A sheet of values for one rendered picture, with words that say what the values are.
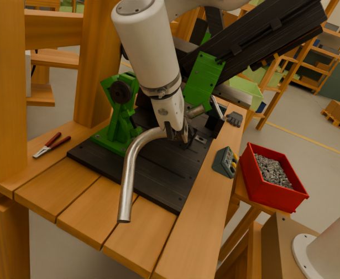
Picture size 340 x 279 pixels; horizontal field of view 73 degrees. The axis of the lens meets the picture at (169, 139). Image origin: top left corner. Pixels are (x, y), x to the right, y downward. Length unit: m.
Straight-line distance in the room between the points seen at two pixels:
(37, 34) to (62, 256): 1.23
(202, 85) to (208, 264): 0.66
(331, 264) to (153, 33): 0.67
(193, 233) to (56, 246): 1.11
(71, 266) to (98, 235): 0.96
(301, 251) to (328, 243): 0.08
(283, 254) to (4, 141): 0.78
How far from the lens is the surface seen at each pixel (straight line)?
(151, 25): 0.37
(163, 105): 0.46
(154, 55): 0.39
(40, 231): 1.73
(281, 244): 0.78
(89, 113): 0.97
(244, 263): 0.94
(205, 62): 1.00
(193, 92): 0.99
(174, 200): 0.76
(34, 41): 0.77
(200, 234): 0.71
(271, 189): 1.07
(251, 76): 3.86
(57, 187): 0.75
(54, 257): 1.63
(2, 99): 0.64
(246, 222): 1.57
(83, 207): 0.70
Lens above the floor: 1.43
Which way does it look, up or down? 31 degrees down
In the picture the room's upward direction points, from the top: 20 degrees clockwise
